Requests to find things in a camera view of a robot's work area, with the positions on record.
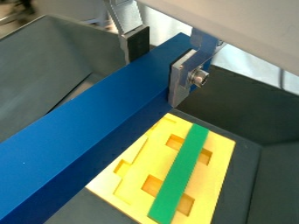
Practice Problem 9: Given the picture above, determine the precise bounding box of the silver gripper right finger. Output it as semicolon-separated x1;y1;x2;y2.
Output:
168;28;225;108

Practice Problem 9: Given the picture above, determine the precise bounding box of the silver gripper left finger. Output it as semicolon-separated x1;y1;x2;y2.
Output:
102;0;149;64

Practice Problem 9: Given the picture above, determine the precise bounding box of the blue bar block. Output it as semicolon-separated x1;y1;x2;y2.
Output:
0;33;192;224

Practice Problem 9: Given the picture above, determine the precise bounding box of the yellow slotted board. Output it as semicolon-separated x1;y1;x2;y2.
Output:
86;114;236;224

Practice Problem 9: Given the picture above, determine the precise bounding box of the green bar block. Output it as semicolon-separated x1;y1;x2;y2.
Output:
146;124;209;224

